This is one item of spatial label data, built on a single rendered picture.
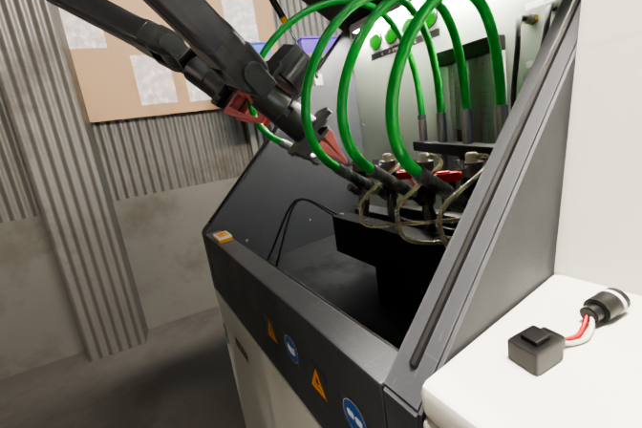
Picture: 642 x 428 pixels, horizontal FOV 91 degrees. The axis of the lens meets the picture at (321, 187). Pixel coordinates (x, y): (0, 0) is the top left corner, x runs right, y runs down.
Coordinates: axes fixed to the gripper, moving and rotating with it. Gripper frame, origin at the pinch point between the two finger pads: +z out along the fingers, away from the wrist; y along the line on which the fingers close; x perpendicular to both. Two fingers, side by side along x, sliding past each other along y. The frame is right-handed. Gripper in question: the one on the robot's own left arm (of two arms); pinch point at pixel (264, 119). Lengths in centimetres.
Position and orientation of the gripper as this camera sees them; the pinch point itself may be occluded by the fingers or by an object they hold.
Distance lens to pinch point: 67.5
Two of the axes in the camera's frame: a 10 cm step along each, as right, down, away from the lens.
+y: 1.7, 0.0, 9.9
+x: -5.8, 8.1, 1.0
